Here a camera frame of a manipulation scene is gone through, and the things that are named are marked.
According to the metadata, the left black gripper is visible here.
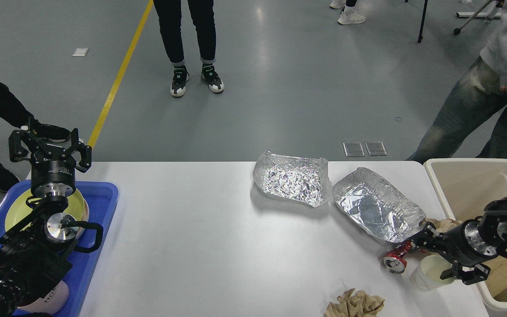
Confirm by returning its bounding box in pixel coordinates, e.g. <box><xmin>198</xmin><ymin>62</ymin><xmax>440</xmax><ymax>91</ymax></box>
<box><xmin>9</xmin><ymin>117</ymin><xmax>92</xmax><ymax>197</ymax></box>

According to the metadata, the person in black sneakers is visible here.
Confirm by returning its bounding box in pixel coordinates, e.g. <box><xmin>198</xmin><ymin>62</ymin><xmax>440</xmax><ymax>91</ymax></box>
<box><xmin>152</xmin><ymin>0</ymin><xmax>225</xmax><ymax>98</ymax></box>

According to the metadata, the person in white sneakers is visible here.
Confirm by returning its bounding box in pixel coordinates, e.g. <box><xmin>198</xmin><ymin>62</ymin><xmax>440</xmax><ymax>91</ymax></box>
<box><xmin>329</xmin><ymin>0</ymin><xmax>366</xmax><ymax>25</ymax></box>

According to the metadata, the beige plastic bin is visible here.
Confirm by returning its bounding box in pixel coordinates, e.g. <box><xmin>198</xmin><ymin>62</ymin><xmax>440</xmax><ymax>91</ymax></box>
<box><xmin>424</xmin><ymin>158</ymin><xmax>507</xmax><ymax>311</ymax></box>

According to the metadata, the crumpled foil sheet left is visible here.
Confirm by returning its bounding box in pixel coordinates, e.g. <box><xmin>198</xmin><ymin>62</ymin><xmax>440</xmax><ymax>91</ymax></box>
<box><xmin>252</xmin><ymin>151</ymin><xmax>333</xmax><ymax>207</ymax></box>

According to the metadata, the crumpled foil sheet right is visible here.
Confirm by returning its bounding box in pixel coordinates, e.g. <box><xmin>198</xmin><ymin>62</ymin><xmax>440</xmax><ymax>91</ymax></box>
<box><xmin>333</xmin><ymin>168</ymin><xmax>425</xmax><ymax>244</ymax></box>

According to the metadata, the crushed red can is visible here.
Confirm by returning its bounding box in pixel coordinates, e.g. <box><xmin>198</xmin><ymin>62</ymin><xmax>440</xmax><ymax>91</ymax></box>
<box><xmin>380</xmin><ymin>240</ymin><xmax>416</xmax><ymax>274</ymax></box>

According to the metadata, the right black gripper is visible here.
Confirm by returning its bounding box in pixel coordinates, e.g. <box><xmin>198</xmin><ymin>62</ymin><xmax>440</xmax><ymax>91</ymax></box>
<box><xmin>401</xmin><ymin>220</ymin><xmax>498</xmax><ymax>285</ymax></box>

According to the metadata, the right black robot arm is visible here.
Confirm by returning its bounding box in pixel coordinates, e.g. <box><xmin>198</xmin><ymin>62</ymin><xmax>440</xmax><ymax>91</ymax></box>
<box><xmin>410</xmin><ymin>197</ymin><xmax>507</xmax><ymax>285</ymax></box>

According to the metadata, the blue plastic tray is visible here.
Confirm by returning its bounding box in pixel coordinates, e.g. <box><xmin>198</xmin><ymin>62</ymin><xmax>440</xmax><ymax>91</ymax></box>
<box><xmin>0</xmin><ymin>180</ymin><xmax>118</xmax><ymax>317</ymax></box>

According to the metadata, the yellow plate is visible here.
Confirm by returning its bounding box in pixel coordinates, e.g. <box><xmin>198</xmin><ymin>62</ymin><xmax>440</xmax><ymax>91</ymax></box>
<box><xmin>5</xmin><ymin>189</ymin><xmax>83</xmax><ymax>243</ymax></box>

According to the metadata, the metal floor plate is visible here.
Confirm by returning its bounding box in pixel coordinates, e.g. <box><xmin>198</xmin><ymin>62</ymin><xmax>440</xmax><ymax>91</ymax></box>
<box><xmin>365</xmin><ymin>142</ymin><xmax>388</xmax><ymax>156</ymax></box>
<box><xmin>343</xmin><ymin>142</ymin><xmax>365</xmax><ymax>157</ymax></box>

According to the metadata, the crumpled foil sheet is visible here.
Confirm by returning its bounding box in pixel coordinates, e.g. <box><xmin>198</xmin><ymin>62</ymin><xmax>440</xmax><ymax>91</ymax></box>
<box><xmin>252</xmin><ymin>151</ymin><xmax>333</xmax><ymax>207</ymax></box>
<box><xmin>333</xmin><ymin>168</ymin><xmax>425</xmax><ymax>244</ymax></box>

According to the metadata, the brown paper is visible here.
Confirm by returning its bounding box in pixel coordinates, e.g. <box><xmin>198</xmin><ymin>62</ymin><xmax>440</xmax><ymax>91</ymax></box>
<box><xmin>323</xmin><ymin>288</ymin><xmax>385</xmax><ymax>317</ymax></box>
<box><xmin>428</xmin><ymin>219</ymin><xmax>481</xmax><ymax>258</ymax></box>

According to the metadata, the pink mug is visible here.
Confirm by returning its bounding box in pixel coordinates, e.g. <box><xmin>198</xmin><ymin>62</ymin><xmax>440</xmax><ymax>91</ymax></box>
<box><xmin>18</xmin><ymin>280</ymin><xmax>69</xmax><ymax>314</ymax></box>

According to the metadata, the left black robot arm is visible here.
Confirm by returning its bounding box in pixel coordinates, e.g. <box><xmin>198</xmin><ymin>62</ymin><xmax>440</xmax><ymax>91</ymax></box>
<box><xmin>0</xmin><ymin>119</ymin><xmax>104</xmax><ymax>317</ymax></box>

